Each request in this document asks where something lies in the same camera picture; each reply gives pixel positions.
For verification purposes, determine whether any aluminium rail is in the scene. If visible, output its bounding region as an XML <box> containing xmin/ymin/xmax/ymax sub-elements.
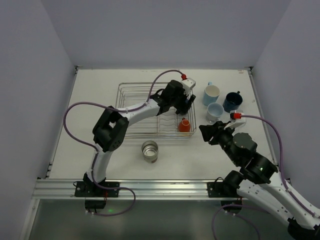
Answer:
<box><xmin>32</xmin><ymin>179</ymin><xmax>238</xmax><ymax>201</ymax></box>

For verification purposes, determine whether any pale blue small cup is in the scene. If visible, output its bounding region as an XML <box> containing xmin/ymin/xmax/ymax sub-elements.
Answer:
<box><xmin>206</xmin><ymin>102</ymin><xmax>224</xmax><ymax>123</ymax></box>

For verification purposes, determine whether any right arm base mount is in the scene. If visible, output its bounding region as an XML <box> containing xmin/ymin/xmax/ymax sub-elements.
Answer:
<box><xmin>206</xmin><ymin>177</ymin><xmax>239</xmax><ymax>198</ymax></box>

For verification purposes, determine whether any black control box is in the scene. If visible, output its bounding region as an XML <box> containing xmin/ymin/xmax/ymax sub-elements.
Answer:
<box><xmin>220</xmin><ymin>200</ymin><xmax>243</xmax><ymax>214</ymax></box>
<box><xmin>84</xmin><ymin>200</ymin><xmax>106</xmax><ymax>213</ymax></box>

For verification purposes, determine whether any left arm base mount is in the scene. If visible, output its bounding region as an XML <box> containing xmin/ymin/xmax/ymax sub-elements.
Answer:
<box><xmin>74</xmin><ymin>181</ymin><xmax>120</xmax><ymax>198</ymax></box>

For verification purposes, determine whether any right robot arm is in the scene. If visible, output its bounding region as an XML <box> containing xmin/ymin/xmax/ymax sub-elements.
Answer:
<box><xmin>199</xmin><ymin>121</ymin><xmax>320</xmax><ymax>240</ymax></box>

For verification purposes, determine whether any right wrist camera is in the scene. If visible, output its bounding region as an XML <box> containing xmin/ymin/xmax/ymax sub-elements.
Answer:
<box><xmin>224</xmin><ymin>113</ymin><xmax>246</xmax><ymax>130</ymax></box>

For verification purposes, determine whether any light blue mug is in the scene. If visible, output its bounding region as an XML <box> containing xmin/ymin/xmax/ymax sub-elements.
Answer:
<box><xmin>202</xmin><ymin>82</ymin><xmax>220</xmax><ymax>106</ymax></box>

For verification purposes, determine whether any large dark blue mug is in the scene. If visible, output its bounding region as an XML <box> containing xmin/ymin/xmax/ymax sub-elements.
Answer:
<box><xmin>222</xmin><ymin>91</ymin><xmax>243</xmax><ymax>113</ymax></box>

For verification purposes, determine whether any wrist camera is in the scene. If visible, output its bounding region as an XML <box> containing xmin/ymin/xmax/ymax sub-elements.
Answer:
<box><xmin>179</xmin><ymin>78</ymin><xmax>196</xmax><ymax>95</ymax></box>
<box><xmin>224</xmin><ymin>113</ymin><xmax>246</xmax><ymax>130</ymax></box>

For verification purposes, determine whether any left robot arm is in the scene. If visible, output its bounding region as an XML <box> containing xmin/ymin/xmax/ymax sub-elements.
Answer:
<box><xmin>83</xmin><ymin>78</ymin><xmax>196</xmax><ymax>191</ymax></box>

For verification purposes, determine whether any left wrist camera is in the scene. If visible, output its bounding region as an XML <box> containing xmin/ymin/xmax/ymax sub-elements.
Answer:
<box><xmin>179</xmin><ymin>78</ymin><xmax>196</xmax><ymax>95</ymax></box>

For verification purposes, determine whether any wire dish rack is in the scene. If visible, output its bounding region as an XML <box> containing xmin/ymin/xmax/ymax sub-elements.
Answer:
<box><xmin>115</xmin><ymin>82</ymin><xmax>197</xmax><ymax>139</ymax></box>

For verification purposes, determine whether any left black control box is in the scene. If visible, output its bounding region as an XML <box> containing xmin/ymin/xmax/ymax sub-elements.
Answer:
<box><xmin>84</xmin><ymin>200</ymin><xmax>106</xmax><ymax>213</ymax></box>

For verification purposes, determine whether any right black control box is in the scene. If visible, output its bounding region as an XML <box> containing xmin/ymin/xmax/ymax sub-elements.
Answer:
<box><xmin>220</xmin><ymin>200</ymin><xmax>243</xmax><ymax>214</ymax></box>

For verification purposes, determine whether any clear glass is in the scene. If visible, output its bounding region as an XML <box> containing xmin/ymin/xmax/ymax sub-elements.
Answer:
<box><xmin>230</xmin><ymin>109</ymin><xmax>244</xmax><ymax>115</ymax></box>

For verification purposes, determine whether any orange small cup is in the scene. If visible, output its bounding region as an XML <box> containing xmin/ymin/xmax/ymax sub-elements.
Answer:
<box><xmin>178</xmin><ymin>118</ymin><xmax>191</xmax><ymax>133</ymax></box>

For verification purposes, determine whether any beige brown cup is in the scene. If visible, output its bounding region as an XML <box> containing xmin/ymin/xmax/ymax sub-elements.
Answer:
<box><xmin>141</xmin><ymin>140</ymin><xmax>159</xmax><ymax>164</ymax></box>

